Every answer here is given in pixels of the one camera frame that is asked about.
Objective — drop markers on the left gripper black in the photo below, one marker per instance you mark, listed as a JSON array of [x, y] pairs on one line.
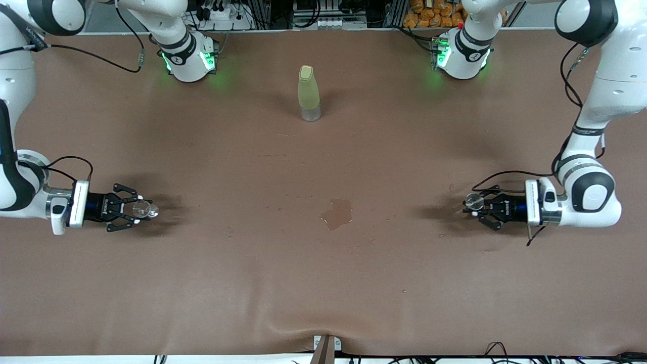
[[513, 208]]

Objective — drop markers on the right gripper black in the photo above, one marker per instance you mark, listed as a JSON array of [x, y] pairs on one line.
[[96, 208]]

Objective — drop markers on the steel jigger measuring cup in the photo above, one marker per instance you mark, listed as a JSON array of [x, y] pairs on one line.
[[475, 201]]

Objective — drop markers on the clear glass shaker cup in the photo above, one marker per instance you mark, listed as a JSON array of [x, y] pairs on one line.
[[145, 209]]

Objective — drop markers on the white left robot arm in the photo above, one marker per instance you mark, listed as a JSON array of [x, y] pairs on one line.
[[591, 202]]

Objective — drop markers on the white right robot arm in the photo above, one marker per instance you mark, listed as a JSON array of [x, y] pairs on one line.
[[187, 63]]

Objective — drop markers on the spilled liquid puddle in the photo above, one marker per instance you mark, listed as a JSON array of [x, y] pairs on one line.
[[337, 215]]

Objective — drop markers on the brown table mat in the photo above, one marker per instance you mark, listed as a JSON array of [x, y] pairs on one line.
[[323, 293]]

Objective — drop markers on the orange packets pile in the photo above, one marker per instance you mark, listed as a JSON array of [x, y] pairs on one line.
[[429, 15]]

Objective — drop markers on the white power strip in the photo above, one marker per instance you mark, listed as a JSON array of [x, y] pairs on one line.
[[222, 15]]

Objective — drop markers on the green frosted bottle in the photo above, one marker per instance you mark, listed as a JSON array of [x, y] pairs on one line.
[[309, 91]]

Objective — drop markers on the metal pole with bracket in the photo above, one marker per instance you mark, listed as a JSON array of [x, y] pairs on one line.
[[326, 351]]

